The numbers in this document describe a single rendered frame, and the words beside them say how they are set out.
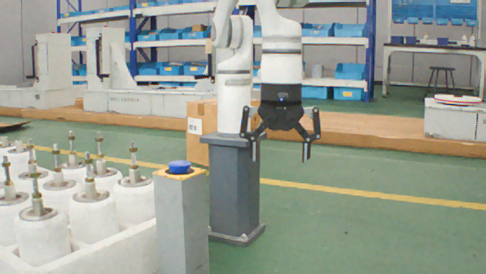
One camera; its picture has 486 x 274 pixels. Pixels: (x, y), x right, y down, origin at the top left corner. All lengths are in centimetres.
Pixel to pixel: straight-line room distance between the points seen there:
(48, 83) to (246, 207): 318
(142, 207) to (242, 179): 34
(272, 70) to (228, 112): 41
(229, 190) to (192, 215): 40
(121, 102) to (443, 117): 235
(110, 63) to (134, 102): 52
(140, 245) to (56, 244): 18
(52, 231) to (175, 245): 22
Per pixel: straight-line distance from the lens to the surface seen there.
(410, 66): 881
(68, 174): 104
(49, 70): 406
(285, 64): 69
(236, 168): 108
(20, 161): 129
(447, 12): 647
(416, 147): 243
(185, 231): 72
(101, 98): 346
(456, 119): 249
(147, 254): 86
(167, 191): 71
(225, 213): 114
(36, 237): 74
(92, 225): 80
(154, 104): 310
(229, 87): 108
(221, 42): 108
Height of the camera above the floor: 51
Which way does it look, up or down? 12 degrees down
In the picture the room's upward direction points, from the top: straight up
